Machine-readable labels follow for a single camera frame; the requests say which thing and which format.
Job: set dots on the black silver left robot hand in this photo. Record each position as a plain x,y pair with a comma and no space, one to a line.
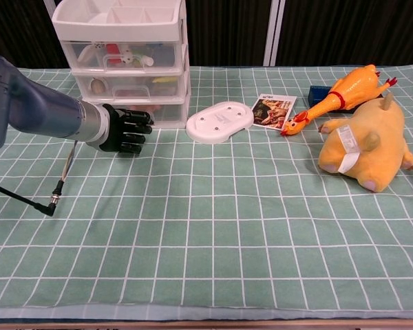
130,132

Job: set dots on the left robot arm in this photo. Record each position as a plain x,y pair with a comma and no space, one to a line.
38,110

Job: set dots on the white plastic drawer cabinet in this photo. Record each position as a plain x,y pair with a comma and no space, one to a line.
124,29

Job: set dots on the brown egg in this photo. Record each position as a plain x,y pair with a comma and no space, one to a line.
98,86

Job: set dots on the white animal figure toy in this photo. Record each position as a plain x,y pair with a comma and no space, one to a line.
127,59

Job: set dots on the red toy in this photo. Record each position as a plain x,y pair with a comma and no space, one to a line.
111,53

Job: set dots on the white oval plastic base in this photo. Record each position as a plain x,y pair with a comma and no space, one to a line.
220,120

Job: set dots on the green checked tablecloth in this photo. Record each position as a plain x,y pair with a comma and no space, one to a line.
206,223

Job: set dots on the picture card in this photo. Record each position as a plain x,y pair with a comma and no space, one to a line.
272,111

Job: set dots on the dark blue box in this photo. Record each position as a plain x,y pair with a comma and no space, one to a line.
318,94

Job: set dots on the orange rubber chicken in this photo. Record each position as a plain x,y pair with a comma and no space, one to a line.
351,87

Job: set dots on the yellow plush pig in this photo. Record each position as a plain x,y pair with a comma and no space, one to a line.
371,148

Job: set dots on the white frame post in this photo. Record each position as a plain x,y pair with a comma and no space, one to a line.
50,4
273,32

